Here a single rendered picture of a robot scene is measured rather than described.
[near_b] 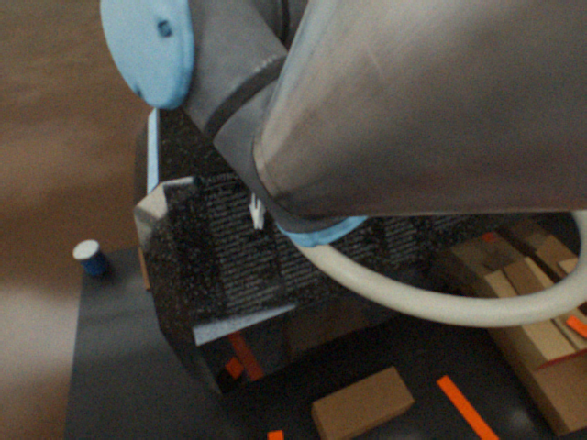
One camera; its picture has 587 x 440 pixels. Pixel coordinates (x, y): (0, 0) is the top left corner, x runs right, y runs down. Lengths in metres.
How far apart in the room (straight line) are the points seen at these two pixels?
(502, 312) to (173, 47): 0.38
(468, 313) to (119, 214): 1.83
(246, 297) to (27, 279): 1.36
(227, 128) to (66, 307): 1.57
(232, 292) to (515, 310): 0.52
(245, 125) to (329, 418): 1.06
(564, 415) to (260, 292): 1.09
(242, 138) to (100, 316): 1.45
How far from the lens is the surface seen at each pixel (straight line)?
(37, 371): 1.67
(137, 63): 0.28
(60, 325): 1.73
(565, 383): 1.56
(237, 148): 0.25
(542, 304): 0.46
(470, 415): 1.45
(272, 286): 0.76
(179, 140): 0.86
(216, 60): 0.25
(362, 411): 1.22
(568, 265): 1.90
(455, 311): 0.41
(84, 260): 1.70
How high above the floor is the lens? 1.31
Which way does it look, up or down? 47 degrees down
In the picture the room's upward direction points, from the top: straight up
